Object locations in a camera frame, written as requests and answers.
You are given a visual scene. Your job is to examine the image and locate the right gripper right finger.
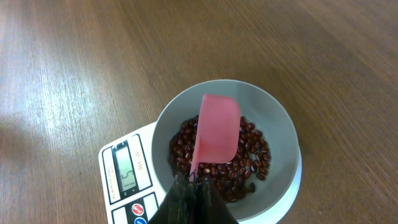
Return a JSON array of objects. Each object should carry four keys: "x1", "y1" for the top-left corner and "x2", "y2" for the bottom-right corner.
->
[{"x1": 194, "y1": 178, "x2": 238, "y2": 224}]

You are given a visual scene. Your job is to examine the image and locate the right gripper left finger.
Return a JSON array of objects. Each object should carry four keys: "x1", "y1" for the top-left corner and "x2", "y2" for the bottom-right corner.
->
[{"x1": 148, "y1": 175, "x2": 196, "y2": 224}]

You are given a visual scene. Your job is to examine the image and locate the pink measuring scoop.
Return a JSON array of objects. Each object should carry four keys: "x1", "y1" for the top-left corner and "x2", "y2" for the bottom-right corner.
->
[{"x1": 188, "y1": 94, "x2": 241, "y2": 182}]

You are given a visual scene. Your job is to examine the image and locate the white digital kitchen scale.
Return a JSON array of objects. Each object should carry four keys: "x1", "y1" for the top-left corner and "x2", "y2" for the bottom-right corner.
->
[{"x1": 98, "y1": 123, "x2": 302, "y2": 224}]

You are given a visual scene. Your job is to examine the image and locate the beans in white bowl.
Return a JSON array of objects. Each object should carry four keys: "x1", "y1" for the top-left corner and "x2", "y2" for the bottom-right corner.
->
[{"x1": 168, "y1": 116, "x2": 271, "y2": 203}]

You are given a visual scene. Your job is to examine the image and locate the white round bowl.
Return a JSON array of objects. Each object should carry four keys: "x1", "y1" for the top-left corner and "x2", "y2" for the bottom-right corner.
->
[{"x1": 152, "y1": 80, "x2": 302, "y2": 223}]

